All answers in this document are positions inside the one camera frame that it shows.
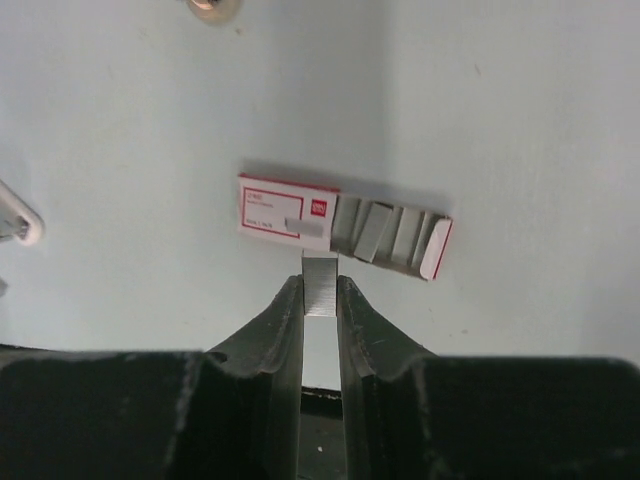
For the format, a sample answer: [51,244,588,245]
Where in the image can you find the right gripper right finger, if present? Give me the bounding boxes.
[337,276,639,479]

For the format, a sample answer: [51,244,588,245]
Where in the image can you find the red white staples box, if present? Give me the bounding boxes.
[238,173,454,281]

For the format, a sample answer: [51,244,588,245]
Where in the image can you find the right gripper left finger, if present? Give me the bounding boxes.
[1,276,304,479]

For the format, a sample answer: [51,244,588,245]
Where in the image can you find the long staple strip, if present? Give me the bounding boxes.
[301,250,338,318]

